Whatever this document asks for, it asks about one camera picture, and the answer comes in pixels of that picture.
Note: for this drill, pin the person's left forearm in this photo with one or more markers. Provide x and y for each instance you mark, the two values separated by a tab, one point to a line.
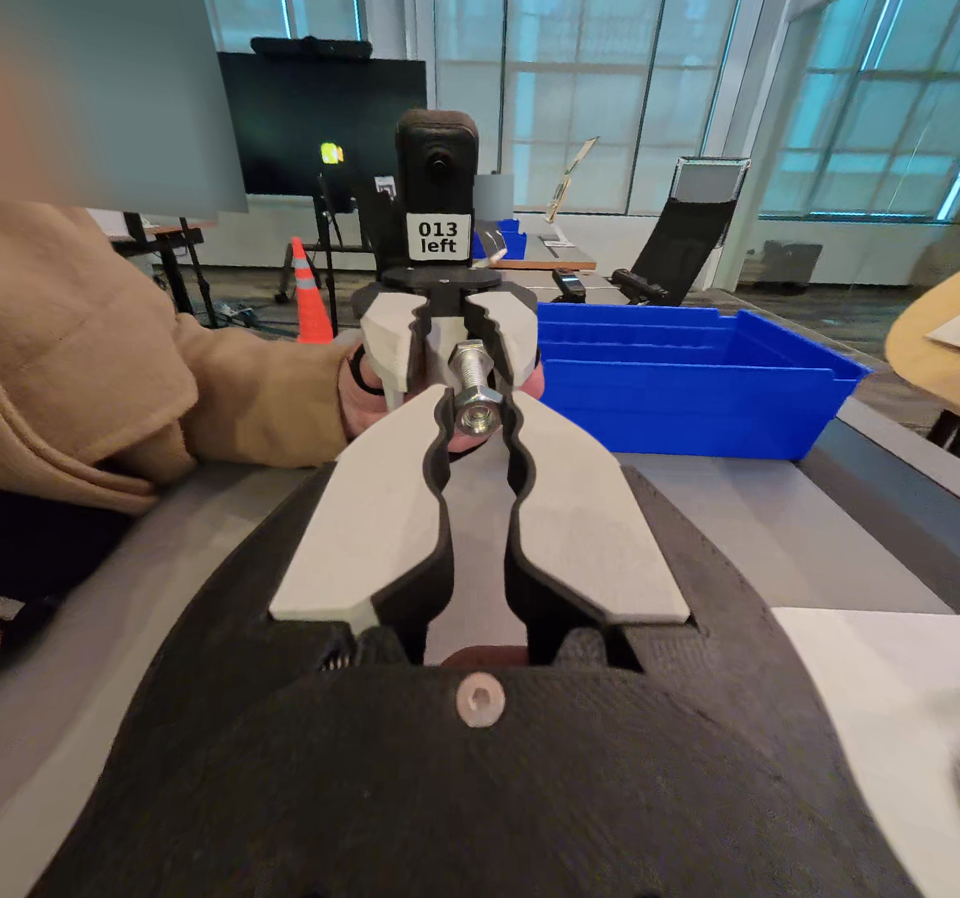
262	395

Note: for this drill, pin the acrylic sign stand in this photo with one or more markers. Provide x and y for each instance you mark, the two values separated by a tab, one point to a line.
570	170

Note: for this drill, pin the orange traffic cone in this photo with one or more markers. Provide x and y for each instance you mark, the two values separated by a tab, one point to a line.
309	305

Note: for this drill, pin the silver framed panel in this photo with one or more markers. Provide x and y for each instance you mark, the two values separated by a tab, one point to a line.
709	181

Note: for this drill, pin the grey desk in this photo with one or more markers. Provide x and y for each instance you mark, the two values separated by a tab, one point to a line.
750	538

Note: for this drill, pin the black video bar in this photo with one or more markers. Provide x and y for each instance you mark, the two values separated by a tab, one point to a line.
311	48

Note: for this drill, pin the person's beige coat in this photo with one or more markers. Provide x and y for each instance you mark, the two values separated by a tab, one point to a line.
75	350

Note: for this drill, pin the glass window wall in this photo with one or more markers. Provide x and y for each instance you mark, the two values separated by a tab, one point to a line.
585	27

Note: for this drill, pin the black controller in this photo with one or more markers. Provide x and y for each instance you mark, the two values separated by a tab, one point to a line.
637	284

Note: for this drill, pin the person's black inner garment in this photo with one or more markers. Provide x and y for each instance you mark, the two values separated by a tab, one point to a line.
45	553

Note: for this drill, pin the steel hex nut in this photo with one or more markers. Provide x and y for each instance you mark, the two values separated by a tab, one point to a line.
489	393

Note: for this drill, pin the black office chair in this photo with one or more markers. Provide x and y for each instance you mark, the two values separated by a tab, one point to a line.
375	237

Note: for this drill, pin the grey table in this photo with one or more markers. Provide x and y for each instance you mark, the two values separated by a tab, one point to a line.
540	287

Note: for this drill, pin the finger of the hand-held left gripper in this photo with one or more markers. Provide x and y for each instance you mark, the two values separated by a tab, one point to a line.
386	343
517	328

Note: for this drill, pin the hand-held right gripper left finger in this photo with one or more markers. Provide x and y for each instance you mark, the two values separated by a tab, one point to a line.
375	530

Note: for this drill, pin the black tripod stand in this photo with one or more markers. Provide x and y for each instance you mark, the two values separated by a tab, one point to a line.
328	260

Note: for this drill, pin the person's left hand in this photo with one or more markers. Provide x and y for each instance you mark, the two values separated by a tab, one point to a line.
356	410

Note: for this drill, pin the small black device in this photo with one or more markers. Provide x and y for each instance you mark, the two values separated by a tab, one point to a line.
570	284

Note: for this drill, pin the long blue plastic bin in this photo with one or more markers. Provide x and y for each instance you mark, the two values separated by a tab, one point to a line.
675	418

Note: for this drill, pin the small wood-top table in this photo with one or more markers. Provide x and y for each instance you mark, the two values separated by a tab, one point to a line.
196	226

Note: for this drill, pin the steel hex bolt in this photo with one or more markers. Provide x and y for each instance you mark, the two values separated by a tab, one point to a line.
472	358

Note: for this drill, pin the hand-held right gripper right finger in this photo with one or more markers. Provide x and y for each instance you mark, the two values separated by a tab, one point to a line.
592	538

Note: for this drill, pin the small blue plastic bin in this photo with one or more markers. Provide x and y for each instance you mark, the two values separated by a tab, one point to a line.
514	241

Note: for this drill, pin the grey bench seat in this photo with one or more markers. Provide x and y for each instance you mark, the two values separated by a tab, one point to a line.
791	264

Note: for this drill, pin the clear sign stand white base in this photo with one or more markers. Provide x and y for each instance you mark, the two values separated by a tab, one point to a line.
885	688

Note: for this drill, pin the black television screen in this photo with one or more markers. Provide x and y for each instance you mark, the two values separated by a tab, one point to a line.
300	110

